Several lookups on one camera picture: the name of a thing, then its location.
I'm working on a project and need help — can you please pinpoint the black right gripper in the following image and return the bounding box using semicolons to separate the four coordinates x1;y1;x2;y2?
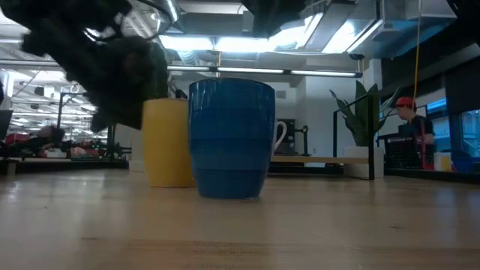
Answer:
239;0;308;39

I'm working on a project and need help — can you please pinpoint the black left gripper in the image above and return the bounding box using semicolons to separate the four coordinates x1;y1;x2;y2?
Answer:
20;14;148;133

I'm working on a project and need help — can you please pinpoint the yellow coffee mug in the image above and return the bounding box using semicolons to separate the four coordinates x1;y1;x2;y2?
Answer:
141;97;197;188

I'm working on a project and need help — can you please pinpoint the blue ribbed coffee mug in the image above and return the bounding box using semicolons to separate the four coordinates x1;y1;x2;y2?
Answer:
187;77;277;200

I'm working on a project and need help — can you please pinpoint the dark green cactus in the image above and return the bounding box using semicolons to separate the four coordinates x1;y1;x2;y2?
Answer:
145;40;170;101

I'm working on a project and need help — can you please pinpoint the white stepped plant pot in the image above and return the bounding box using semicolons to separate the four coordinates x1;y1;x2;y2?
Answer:
129;127;146;173

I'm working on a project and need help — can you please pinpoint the ceiling tube light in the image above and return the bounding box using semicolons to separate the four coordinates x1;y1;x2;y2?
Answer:
167;65;212;72
216;67;285;74
290;69;358;78

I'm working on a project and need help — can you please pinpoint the person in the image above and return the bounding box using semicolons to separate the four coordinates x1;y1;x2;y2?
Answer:
7;125;68;151
395;96;437;170

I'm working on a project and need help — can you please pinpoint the black monitor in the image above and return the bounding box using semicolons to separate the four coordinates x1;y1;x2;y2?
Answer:
0;108;14;140

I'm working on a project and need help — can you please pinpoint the green snake plant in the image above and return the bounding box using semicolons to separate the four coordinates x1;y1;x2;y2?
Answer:
329;80;404;148

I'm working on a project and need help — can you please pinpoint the low wooden shelf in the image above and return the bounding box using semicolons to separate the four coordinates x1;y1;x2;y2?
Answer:
269;154;371;165

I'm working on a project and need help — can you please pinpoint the white plain plant pot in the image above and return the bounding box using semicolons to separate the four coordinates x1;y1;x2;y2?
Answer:
343;145;386;179

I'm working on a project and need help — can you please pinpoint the black mesh crate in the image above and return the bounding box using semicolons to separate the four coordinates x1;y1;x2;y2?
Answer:
385;135;424;170

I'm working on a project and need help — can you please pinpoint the yellow box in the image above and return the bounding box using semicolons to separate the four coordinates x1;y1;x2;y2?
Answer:
433;151;453;172

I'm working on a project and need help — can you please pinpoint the blue bin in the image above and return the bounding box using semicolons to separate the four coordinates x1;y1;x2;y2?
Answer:
451;150;480;173

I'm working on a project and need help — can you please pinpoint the large rectangular silver duct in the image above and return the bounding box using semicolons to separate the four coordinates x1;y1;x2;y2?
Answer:
295;0;386;54

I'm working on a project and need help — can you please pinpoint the round silver air duct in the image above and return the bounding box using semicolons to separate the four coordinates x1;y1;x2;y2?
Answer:
151;0;180;24

